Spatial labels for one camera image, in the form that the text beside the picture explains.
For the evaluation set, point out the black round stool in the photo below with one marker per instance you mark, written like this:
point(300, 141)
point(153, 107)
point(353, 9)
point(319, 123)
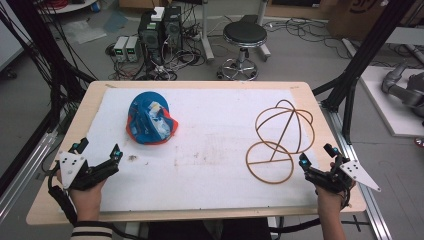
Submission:
point(245, 33)

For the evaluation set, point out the white desk leg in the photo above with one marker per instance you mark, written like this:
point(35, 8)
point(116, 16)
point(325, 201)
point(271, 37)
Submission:
point(206, 36)
point(264, 50)

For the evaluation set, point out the blue cap with orange brim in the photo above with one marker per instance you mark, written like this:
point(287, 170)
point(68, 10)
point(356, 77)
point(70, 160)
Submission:
point(148, 116)

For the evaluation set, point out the black computer tower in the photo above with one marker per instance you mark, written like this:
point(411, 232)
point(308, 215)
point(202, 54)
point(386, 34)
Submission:
point(172, 28)
point(150, 40)

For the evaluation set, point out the brown cardboard box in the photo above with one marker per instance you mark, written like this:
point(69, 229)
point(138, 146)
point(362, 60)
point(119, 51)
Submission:
point(346, 16)

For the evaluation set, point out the person's dark trousers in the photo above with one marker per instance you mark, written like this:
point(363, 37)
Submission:
point(206, 230)

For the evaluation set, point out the person's left hand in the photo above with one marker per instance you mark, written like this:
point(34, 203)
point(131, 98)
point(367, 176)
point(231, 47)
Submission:
point(87, 200)

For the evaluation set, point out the light wooden table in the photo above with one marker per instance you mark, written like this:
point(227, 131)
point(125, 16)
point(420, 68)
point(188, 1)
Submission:
point(333, 110)

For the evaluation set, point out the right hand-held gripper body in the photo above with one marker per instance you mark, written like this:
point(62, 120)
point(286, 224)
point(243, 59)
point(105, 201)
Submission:
point(336, 178)

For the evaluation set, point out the clear plastic sheet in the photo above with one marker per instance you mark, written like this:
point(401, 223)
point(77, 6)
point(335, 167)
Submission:
point(83, 31)

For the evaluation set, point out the white round table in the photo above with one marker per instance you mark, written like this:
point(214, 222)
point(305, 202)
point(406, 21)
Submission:
point(73, 6)

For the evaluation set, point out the person's right hand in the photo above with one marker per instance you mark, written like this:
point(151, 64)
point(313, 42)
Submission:
point(328, 201)

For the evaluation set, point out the aluminium frame rail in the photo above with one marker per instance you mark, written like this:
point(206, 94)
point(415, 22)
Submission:
point(360, 173)
point(23, 170)

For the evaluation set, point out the white table mat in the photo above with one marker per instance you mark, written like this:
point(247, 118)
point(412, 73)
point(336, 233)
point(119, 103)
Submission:
point(213, 166)

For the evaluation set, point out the grey bench power supply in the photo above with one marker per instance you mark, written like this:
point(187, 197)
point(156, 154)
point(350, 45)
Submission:
point(120, 48)
point(132, 49)

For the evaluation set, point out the white box on tower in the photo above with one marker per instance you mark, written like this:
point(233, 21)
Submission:
point(158, 14)

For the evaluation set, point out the white platform board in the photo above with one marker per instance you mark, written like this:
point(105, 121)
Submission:
point(390, 116)

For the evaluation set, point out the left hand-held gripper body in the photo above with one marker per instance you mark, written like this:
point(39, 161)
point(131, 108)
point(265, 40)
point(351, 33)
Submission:
point(77, 173)

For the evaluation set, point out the black metal frame post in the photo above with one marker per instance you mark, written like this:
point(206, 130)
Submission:
point(363, 56)
point(40, 46)

